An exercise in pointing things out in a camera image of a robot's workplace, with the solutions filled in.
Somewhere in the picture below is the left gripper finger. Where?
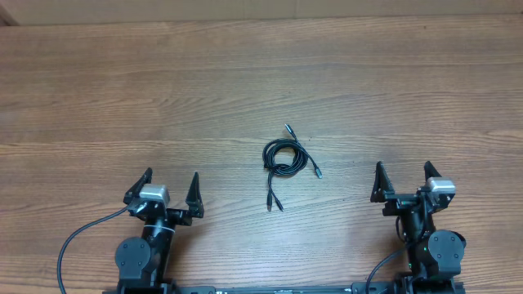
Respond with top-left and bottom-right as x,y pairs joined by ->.
186,172 -> 204,218
123,167 -> 153,204

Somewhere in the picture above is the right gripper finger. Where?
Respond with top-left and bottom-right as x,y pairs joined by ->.
423,161 -> 441,181
370,161 -> 395,203

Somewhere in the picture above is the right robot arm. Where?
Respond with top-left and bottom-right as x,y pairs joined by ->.
364,161 -> 467,294

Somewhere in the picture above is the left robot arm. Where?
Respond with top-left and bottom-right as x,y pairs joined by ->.
115,168 -> 204,293

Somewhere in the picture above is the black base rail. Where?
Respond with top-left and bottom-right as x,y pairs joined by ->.
101,280 -> 467,294

